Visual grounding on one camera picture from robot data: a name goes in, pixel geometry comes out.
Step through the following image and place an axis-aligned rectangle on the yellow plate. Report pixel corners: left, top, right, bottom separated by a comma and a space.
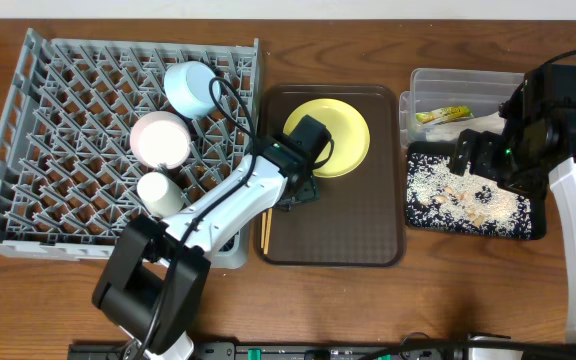
283, 98, 370, 178

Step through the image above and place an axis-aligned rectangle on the wooden chopstick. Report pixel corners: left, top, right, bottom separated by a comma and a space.
260, 211, 268, 250
262, 208, 273, 255

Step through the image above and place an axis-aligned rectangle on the small white cup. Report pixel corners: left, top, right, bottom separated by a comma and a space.
137, 172, 184, 218

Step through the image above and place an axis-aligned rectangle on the green snack wrapper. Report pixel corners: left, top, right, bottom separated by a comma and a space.
415, 106, 473, 125

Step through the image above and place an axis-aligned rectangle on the dark brown serving tray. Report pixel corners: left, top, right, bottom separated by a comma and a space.
254, 84, 406, 267

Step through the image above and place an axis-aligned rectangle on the pink cup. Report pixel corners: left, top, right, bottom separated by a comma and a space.
129, 111, 192, 169

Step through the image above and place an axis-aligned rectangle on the light blue bowl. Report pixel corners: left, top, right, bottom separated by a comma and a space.
164, 61, 221, 119

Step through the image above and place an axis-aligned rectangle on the clear plastic waste bin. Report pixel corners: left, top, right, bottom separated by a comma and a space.
399, 68, 524, 148

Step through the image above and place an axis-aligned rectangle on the grey dishwasher rack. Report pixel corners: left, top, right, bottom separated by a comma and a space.
0, 30, 263, 261

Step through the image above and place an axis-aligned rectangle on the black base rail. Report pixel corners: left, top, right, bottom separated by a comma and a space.
67, 332, 576, 360

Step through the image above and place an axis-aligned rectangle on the black waste tray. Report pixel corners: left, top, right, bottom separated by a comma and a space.
404, 141, 548, 241

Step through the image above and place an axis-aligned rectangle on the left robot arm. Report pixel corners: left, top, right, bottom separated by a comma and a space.
92, 115, 335, 359

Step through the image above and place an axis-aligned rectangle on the white napkin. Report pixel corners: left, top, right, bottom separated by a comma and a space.
425, 113, 506, 142

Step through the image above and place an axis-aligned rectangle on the pile of rice grains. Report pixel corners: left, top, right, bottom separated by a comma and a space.
406, 153, 533, 237

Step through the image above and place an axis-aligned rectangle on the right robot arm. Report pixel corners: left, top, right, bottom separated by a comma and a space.
449, 64, 576, 342

